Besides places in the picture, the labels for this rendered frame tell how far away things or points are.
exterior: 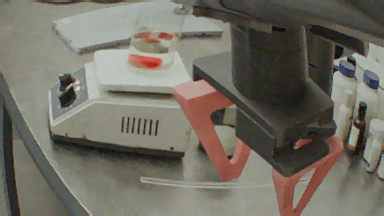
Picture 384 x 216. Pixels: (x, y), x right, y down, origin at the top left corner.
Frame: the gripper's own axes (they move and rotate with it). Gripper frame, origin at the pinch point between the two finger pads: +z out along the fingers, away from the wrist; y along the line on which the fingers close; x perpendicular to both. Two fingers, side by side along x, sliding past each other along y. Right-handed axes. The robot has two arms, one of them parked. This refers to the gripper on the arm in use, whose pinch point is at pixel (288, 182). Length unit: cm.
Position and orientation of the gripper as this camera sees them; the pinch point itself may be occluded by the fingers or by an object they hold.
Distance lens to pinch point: 100.0
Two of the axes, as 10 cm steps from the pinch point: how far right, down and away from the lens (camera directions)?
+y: -1.6, -4.2, 8.9
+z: -1.7, 9.0, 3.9
